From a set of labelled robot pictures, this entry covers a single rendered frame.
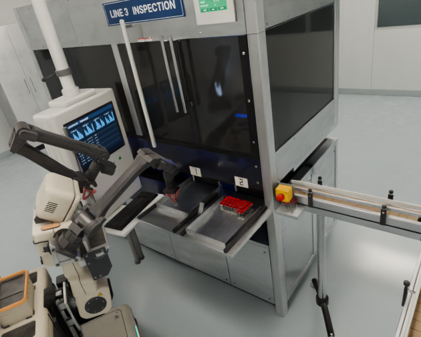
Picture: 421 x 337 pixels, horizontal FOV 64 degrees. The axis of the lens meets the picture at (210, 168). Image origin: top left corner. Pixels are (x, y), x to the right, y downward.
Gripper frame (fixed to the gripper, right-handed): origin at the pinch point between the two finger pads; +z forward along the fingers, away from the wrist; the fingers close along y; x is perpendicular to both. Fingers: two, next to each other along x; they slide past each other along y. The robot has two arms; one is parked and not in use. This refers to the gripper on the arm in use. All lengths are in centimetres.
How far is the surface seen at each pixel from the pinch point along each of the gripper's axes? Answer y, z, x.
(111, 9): 29, -105, 30
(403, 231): -1, 4, -121
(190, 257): 23, 73, 16
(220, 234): -20.6, 3.4, -36.8
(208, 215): -6.6, 3.8, -24.1
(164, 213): -9.1, 4.2, 3.6
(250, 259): 9, 50, -39
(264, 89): 6, -63, -59
